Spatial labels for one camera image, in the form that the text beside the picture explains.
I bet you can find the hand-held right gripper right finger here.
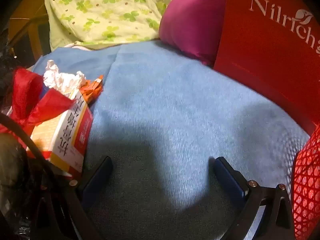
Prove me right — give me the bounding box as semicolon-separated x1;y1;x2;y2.
214;156;296;240

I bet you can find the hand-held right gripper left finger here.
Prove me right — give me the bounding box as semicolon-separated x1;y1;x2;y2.
42;156;113;240

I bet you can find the red mesh plastic basket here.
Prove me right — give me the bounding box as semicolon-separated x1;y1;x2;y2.
291;127;320;240

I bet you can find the white tissue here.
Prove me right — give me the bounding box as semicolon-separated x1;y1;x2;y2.
43;60;87;98

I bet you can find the red plastic bag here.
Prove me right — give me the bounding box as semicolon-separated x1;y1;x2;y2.
0;67;75;155

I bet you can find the red and yellow medicine box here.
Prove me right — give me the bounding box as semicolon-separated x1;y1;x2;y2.
26;90;93;178

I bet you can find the black plastic bag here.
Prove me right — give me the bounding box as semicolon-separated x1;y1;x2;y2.
0;132;63;240

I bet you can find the orange snack wrapper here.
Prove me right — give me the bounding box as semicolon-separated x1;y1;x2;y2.
80;75;104;105

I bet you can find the blue blanket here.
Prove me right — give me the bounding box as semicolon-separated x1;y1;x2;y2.
32;40;312;240

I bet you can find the red paper bag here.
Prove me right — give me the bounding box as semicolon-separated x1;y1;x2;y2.
213;0;320;135

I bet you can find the magenta pillow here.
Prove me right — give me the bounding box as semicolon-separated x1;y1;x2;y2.
159;0;228;67

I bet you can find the green clover print quilt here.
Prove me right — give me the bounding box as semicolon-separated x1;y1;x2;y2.
44;0;193;52

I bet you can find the wooden cabinet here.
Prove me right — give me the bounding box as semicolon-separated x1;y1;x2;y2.
7;5;50;58

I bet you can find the black cable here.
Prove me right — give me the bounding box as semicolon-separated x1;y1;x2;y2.
0;112;75;193

